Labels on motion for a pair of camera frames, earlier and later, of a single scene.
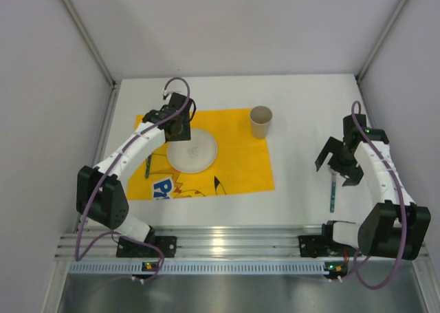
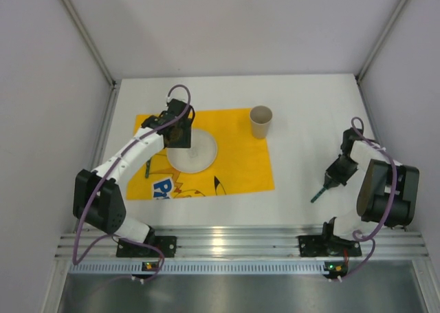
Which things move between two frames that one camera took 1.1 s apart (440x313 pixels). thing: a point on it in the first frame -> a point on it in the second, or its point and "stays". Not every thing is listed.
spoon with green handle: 334,177 -> 317,195
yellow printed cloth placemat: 243,162 stays
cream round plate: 194,155 stays
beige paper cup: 260,117 stays
